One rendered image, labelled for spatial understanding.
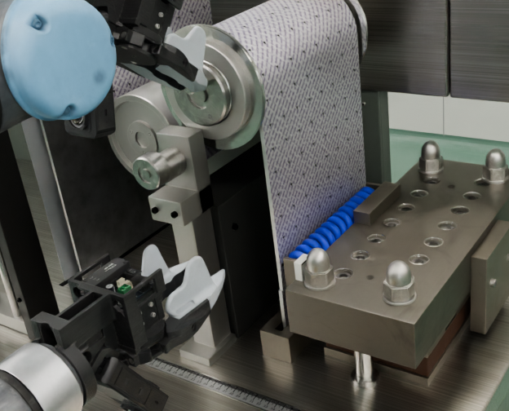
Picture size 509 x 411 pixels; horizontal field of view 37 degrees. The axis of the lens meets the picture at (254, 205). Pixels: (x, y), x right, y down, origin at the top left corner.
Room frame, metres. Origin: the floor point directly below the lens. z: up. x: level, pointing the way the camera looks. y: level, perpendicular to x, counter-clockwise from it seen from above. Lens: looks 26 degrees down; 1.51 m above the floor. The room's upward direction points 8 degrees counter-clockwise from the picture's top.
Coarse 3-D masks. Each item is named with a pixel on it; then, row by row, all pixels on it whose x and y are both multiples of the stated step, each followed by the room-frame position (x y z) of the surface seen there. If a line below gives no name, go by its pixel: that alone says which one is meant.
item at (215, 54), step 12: (216, 48) 0.80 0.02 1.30; (216, 60) 0.80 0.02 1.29; (228, 60) 0.79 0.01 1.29; (228, 72) 0.79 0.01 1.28; (240, 72) 0.79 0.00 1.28; (240, 84) 0.78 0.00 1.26; (168, 96) 0.85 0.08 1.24; (240, 96) 0.78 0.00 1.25; (240, 108) 0.79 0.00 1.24; (180, 120) 0.84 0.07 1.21; (228, 120) 0.80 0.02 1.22; (240, 120) 0.79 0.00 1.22; (204, 132) 0.82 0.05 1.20; (216, 132) 0.81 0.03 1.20; (228, 132) 0.80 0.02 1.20
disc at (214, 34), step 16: (176, 32) 0.85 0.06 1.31; (208, 32) 0.82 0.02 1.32; (224, 32) 0.80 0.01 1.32; (224, 48) 0.80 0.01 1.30; (240, 48) 0.79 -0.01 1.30; (240, 64) 0.79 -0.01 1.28; (256, 80) 0.78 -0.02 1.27; (256, 96) 0.78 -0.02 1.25; (256, 112) 0.79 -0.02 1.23; (256, 128) 0.79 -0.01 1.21; (208, 144) 0.83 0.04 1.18; (224, 144) 0.82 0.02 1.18; (240, 144) 0.80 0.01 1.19
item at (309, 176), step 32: (352, 96) 0.96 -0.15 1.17; (320, 128) 0.89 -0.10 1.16; (352, 128) 0.95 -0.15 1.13; (288, 160) 0.83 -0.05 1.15; (320, 160) 0.88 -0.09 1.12; (352, 160) 0.95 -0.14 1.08; (288, 192) 0.82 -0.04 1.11; (320, 192) 0.88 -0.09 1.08; (352, 192) 0.94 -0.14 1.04; (288, 224) 0.81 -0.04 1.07; (320, 224) 0.87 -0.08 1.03; (288, 256) 0.81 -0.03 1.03
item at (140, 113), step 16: (128, 96) 0.90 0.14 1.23; (144, 96) 0.89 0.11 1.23; (160, 96) 0.89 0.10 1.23; (128, 112) 0.91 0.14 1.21; (144, 112) 0.89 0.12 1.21; (160, 112) 0.87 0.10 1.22; (128, 128) 0.90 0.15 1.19; (144, 128) 0.89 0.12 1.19; (160, 128) 0.88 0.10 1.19; (112, 144) 0.93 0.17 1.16; (128, 144) 0.92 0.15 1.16; (144, 144) 0.90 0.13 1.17; (128, 160) 0.92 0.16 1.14
